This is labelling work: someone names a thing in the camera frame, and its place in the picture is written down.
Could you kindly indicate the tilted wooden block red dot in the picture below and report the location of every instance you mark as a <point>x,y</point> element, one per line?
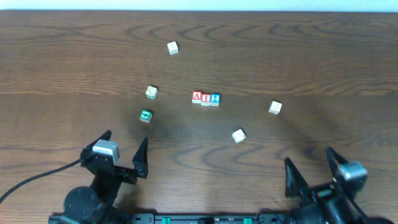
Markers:
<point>239,136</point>

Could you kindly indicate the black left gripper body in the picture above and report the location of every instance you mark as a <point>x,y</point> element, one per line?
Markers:
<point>116,171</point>

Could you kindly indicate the blue number 2 wooden block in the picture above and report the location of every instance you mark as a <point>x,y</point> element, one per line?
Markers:
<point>215,99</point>

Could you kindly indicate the plain engraved wooden block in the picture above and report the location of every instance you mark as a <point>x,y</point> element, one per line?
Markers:
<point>275,107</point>

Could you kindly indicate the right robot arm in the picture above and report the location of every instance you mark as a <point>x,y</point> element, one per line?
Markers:
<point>354,215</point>

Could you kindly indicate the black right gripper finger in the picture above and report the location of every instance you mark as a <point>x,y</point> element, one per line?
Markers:
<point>295,184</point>
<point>334,160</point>

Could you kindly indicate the plain wooden block far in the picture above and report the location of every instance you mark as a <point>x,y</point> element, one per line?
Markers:
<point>172,48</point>

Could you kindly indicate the red letter A wooden block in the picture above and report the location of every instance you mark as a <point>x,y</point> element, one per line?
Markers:
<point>196,97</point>

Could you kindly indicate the green number 4 wooden block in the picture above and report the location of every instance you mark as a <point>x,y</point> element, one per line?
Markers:
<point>145,116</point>

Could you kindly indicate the green-edged animal picture wooden block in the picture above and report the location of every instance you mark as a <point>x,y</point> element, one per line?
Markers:
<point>151,92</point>

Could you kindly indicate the red letter I wooden block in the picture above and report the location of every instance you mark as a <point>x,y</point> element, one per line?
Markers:
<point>205,99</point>

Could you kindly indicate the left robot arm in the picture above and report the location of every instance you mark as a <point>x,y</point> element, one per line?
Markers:
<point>95,203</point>

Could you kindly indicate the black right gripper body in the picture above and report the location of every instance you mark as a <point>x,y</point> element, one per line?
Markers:
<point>321,193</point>

